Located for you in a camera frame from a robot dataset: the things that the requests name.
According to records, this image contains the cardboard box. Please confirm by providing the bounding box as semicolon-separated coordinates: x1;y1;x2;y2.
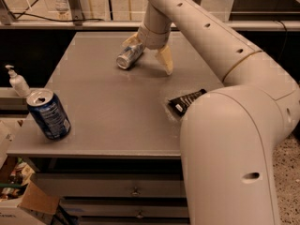
0;121;58;225

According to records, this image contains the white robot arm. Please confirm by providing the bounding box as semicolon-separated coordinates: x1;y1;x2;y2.
127;0;300;225

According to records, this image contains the black cable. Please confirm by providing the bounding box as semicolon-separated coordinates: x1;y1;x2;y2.
8;0;106;23

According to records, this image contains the blue soda can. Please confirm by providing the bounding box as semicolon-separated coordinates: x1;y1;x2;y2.
26;88;71;140

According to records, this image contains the silver blue redbull can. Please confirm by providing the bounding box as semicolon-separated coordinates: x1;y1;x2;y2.
116;43;144;69

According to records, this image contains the drawer knob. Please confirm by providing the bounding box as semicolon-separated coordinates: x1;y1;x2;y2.
131;187;141;197
136;211;144;219

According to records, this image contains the grey drawer cabinet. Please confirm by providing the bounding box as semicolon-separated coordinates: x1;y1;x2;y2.
8;32;221;225

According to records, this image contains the black candy bar wrapper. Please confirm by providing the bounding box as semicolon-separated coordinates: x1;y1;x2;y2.
168;89;206;116

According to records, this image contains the top drawer knob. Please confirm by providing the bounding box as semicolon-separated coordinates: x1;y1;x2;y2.
131;187;141;197

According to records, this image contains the white pump bottle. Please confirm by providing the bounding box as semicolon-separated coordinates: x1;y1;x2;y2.
6;65;31;98

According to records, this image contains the lower drawer knob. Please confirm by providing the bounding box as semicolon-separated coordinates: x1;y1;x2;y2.
136;211;144;219

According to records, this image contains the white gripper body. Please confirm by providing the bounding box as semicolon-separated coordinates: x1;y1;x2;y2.
137;23;171;50

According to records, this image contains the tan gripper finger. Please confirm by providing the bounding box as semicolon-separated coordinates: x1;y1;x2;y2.
122;33;144;48
156;45;173;75

